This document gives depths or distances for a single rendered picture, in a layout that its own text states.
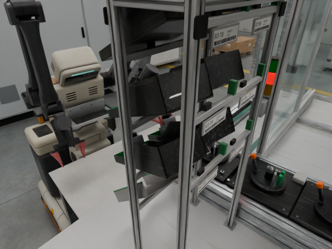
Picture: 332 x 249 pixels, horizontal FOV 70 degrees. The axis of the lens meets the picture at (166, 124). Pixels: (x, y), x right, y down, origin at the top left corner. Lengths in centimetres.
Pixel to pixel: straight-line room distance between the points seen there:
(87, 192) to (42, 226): 116
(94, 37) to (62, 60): 267
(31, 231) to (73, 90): 132
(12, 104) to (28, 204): 167
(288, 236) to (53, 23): 344
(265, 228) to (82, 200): 75
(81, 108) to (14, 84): 237
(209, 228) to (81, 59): 97
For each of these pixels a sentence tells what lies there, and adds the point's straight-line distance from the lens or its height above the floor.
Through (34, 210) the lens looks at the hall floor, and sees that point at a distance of 243.
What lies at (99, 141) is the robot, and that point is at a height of 81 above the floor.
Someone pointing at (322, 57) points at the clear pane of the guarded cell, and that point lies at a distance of 222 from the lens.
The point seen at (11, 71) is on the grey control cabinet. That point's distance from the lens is 365.
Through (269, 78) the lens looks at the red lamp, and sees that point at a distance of 108.
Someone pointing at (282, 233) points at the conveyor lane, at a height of 93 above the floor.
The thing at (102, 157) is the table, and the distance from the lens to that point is 134.
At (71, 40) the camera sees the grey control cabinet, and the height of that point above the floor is 96.
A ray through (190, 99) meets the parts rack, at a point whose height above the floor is 152.
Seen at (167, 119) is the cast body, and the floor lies 127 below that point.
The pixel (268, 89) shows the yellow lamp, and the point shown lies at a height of 129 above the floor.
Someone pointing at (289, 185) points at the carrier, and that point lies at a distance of 111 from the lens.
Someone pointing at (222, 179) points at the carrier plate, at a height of 97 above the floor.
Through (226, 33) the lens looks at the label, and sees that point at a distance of 42.
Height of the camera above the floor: 168
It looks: 31 degrees down
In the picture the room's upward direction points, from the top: straight up
